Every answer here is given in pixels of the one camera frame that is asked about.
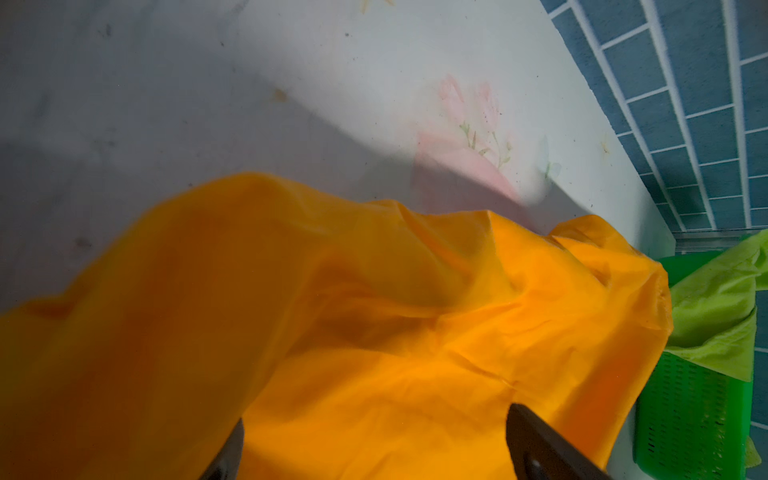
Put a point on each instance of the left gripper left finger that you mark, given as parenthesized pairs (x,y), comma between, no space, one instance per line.
(226,463)

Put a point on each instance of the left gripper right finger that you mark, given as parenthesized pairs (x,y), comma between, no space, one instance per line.
(537,451)

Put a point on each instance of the green perforated plastic basket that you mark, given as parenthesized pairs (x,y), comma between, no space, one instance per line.
(693,423)

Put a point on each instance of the orange shorts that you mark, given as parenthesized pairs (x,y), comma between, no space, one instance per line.
(351,340)

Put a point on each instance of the light green garment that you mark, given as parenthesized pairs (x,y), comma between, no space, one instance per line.
(714,308)

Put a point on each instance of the right aluminium corner post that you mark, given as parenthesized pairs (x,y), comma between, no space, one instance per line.
(710,240)

